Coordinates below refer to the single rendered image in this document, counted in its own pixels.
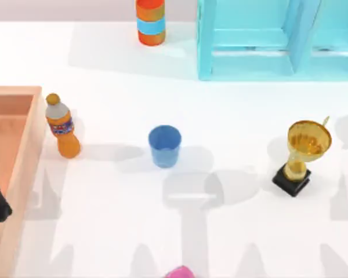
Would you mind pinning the salmon-coloured shallow box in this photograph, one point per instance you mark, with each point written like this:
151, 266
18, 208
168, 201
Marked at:
20, 162

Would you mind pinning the orange can with blue band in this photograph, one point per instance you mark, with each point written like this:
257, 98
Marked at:
150, 20

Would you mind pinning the blue cup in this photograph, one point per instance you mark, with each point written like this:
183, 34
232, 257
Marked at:
164, 149

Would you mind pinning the orange bottle with grey neck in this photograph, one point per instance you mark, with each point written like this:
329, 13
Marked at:
64, 133

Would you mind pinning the pink object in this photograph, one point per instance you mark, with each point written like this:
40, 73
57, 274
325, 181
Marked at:
180, 273

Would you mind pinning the gold trophy with black base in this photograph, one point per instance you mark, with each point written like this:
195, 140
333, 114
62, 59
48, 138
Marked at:
306, 144

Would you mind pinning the light blue rack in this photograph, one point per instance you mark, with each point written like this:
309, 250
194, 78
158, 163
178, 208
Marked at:
249, 62

